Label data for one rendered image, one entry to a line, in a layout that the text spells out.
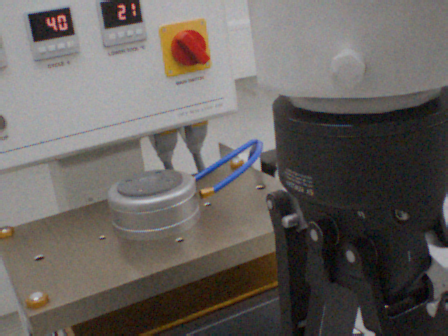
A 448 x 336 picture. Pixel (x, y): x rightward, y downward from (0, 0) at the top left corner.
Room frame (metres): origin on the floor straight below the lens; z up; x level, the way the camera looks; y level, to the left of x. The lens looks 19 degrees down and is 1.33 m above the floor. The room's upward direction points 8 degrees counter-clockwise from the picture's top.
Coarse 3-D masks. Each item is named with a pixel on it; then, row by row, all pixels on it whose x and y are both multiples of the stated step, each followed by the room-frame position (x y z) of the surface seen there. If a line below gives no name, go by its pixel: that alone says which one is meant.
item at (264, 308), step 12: (276, 288) 0.46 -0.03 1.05; (252, 300) 0.45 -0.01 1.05; (264, 300) 0.45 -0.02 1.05; (276, 300) 0.45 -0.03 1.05; (216, 312) 0.44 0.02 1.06; (228, 312) 0.43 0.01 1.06; (240, 312) 0.43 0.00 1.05; (252, 312) 0.44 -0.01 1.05; (264, 312) 0.44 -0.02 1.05; (276, 312) 0.44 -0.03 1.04; (192, 324) 0.42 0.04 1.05; (204, 324) 0.42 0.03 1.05; (216, 324) 0.42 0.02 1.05; (228, 324) 0.43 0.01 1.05; (240, 324) 0.43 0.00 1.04; (252, 324) 0.43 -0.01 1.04; (264, 324) 0.44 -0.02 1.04; (276, 324) 0.44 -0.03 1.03; (300, 324) 0.45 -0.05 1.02
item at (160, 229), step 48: (144, 192) 0.49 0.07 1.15; (192, 192) 0.50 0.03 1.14; (240, 192) 0.56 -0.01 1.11; (0, 240) 0.52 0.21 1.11; (48, 240) 0.50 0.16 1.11; (96, 240) 0.49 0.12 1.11; (144, 240) 0.48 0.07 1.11; (192, 240) 0.46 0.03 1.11; (240, 240) 0.45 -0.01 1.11; (48, 288) 0.41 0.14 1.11; (96, 288) 0.40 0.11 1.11; (144, 288) 0.41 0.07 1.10
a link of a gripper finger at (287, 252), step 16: (272, 192) 0.30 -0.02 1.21; (272, 208) 0.29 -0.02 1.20; (288, 208) 0.29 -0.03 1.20; (272, 224) 0.30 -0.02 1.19; (288, 240) 0.29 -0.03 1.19; (304, 240) 0.29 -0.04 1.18; (288, 256) 0.29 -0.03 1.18; (304, 256) 0.29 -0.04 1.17; (288, 272) 0.29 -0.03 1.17; (304, 272) 0.29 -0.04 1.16; (288, 288) 0.29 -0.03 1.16; (304, 288) 0.29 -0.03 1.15; (288, 304) 0.29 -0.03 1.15; (304, 304) 0.29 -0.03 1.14; (288, 320) 0.29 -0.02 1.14
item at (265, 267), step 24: (240, 264) 0.51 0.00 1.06; (264, 264) 0.50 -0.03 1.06; (192, 288) 0.47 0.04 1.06; (216, 288) 0.47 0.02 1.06; (240, 288) 0.46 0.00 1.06; (264, 288) 0.46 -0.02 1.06; (120, 312) 0.45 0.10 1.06; (144, 312) 0.45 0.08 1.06; (168, 312) 0.44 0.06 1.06; (192, 312) 0.44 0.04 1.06
